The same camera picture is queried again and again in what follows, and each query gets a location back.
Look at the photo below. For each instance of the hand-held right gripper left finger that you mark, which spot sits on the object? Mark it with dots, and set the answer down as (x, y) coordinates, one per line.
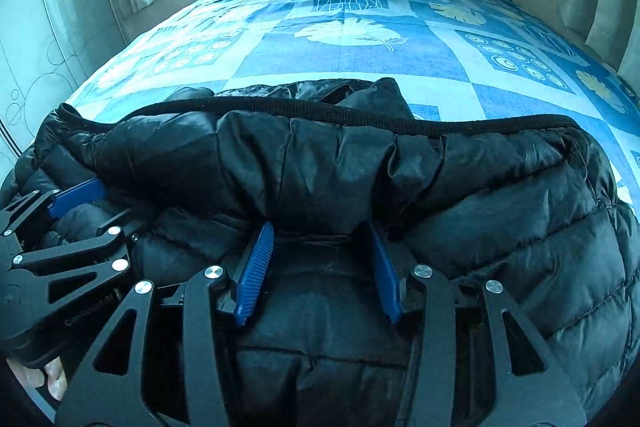
(255, 272)

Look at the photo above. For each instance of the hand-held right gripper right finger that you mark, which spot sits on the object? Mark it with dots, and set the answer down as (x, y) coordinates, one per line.
(387, 277)

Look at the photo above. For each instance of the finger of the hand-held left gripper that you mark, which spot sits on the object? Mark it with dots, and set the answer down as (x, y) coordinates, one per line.
(65, 252)
(75, 199)

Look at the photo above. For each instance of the black quilted puffer jacket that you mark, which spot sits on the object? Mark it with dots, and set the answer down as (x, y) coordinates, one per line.
(350, 167)

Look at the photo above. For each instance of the person's left hand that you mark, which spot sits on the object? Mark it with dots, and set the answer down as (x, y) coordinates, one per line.
(52, 382)

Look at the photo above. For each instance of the wardrobe with circle print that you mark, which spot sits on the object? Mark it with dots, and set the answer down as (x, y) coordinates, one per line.
(45, 32)

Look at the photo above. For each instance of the blue patterned bed sheet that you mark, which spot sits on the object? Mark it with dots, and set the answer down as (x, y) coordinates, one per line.
(350, 57)

